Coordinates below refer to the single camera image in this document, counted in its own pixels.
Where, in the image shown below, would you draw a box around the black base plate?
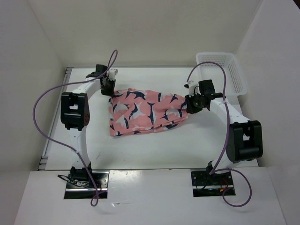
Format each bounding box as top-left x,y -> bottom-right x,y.
60,171 -> 109,200
190,168 -> 236,197

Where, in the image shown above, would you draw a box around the white plastic basket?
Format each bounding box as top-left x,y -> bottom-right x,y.
195,52 -> 247,97

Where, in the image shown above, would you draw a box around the pink navy patterned shorts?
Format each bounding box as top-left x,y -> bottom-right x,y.
108,88 -> 189,137

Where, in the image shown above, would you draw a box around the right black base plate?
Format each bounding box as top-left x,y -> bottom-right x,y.
190,168 -> 236,197

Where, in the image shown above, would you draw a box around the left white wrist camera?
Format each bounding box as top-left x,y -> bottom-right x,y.
106,68 -> 118,81

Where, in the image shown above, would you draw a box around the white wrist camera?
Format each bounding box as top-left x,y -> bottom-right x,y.
184,81 -> 199,97
106,68 -> 118,81

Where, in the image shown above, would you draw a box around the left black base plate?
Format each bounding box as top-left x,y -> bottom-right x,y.
60,171 -> 109,200

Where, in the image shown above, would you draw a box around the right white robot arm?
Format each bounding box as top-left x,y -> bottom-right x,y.
184,80 -> 263,184

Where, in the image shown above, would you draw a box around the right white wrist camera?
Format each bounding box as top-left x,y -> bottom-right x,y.
184,81 -> 199,97

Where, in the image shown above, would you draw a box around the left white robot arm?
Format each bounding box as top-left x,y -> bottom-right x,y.
60,64 -> 118,188

